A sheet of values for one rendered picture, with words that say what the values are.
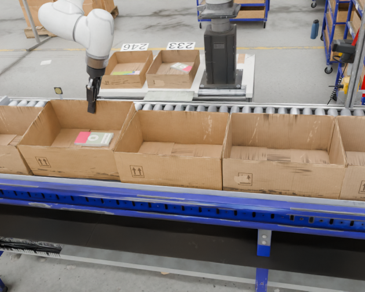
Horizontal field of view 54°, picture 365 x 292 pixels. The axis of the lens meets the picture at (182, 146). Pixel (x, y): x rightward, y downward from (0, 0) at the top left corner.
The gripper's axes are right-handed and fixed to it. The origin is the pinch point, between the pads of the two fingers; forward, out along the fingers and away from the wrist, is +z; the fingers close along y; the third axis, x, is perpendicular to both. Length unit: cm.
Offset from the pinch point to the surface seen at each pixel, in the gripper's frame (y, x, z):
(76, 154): -28.5, -6.1, 2.3
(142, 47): 115, 8, 25
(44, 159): -28.4, 6.7, 10.3
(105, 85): 72, 18, 37
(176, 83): 74, -27, 20
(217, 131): 0, -54, -8
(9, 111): 0.0, 38.6, 19.0
